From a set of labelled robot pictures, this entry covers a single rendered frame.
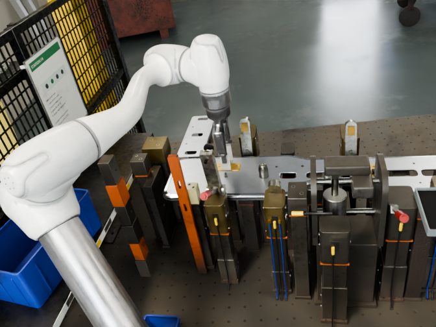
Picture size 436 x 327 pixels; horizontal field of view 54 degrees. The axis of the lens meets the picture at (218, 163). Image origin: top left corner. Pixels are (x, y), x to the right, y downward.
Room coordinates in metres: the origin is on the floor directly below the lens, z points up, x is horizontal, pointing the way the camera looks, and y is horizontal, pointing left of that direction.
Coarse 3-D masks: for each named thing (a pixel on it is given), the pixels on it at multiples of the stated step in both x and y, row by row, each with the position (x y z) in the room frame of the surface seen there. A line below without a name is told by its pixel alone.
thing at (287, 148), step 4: (284, 144) 1.25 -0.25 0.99; (288, 144) 1.25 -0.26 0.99; (292, 144) 1.24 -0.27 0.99; (284, 148) 1.23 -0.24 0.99; (288, 148) 1.22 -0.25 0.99; (292, 148) 1.22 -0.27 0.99; (280, 152) 1.21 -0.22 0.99; (284, 152) 1.20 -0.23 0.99; (288, 152) 1.20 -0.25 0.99; (292, 152) 1.19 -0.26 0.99; (284, 176) 1.20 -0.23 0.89; (288, 176) 1.19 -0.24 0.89; (292, 176) 1.19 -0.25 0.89
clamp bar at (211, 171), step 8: (208, 144) 0.99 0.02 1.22; (200, 152) 0.96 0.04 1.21; (208, 152) 0.95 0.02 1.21; (200, 160) 0.96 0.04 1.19; (208, 160) 0.94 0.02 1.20; (208, 168) 0.96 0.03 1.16; (216, 168) 0.96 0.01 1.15; (208, 176) 0.96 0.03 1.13; (216, 176) 0.96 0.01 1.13; (208, 184) 0.97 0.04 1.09; (216, 184) 0.96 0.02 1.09
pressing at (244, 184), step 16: (192, 160) 1.25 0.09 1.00; (240, 160) 1.19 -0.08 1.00; (256, 160) 1.17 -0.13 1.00; (272, 160) 1.16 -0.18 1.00; (288, 160) 1.14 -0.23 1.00; (304, 160) 1.12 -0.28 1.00; (320, 160) 1.11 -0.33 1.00; (400, 160) 1.03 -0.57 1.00; (416, 160) 1.02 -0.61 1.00; (432, 160) 1.00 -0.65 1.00; (192, 176) 1.15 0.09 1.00; (240, 176) 1.10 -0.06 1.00; (256, 176) 1.08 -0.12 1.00; (272, 176) 1.07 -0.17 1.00; (304, 176) 1.04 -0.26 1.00; (400, 176) 0.95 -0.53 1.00; (416, 176) 0.94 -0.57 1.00; (240, 192) 1.02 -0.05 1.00; (256, 192) 1.01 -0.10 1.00
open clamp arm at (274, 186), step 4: (272, 180) 0.92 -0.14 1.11; (276, 180) 0.91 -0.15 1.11; (268, 184) 0.92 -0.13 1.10; (272, 184) 0.90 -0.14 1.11; (276, 184) 0.90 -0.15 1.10; (280, 184) 0.91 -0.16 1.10; (268, 188) 0.91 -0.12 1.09; (272, 188) 0.90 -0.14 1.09; (276, 188) 0.90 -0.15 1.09; (280, 188) 0.90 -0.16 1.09; (272, 192) 0.91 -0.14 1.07; (276, 192) 0.90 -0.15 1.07; (280, 192) 0.90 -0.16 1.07
